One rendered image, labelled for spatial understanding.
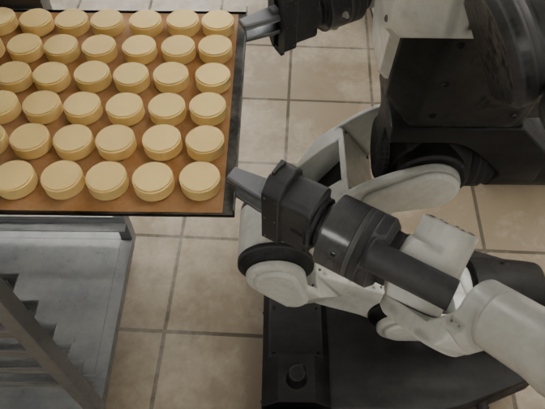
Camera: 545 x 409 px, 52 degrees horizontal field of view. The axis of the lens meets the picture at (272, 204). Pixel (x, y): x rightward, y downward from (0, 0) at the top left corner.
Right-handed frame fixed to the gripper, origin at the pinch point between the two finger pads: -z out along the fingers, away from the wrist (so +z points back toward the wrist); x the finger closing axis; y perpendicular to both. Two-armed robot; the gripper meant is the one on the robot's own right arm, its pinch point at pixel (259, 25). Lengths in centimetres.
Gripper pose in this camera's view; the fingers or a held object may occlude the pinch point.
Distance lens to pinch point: 92.1
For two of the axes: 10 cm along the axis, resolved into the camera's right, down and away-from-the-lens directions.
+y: 4.9, 7.1, -5.1
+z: 8.7, -3.9, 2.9
